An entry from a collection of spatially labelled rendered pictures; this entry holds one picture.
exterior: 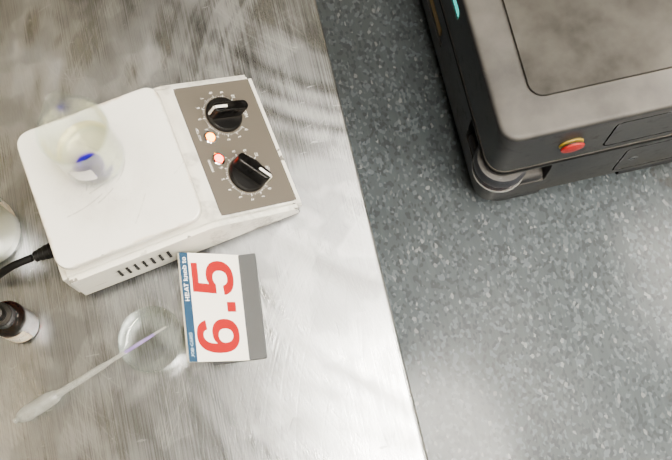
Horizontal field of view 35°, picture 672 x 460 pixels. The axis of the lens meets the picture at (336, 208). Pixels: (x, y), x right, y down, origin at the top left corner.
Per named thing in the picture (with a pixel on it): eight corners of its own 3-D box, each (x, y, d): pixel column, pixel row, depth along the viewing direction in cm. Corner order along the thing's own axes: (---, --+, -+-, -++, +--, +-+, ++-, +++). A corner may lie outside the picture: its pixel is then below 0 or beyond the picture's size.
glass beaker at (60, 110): (141, 170, 85) (120, 137, 77) (81, 205, 84) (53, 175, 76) (105, 109, 86) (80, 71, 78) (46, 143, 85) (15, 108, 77)
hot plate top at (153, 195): (156, 86, 87) (154, 82, 86) (206, 219, 84) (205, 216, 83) (15, 139, 86) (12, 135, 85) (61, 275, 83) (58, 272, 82)
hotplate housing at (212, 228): (251, 83, 95) (242, 46, 88) (304, 215, 92) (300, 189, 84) (13, 172, 93) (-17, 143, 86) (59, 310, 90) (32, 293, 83)
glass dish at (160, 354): (201, 331, 90) (197, 327, 87) (164, 388, 88) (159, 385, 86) (146, 298, 90) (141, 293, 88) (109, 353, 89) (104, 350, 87)
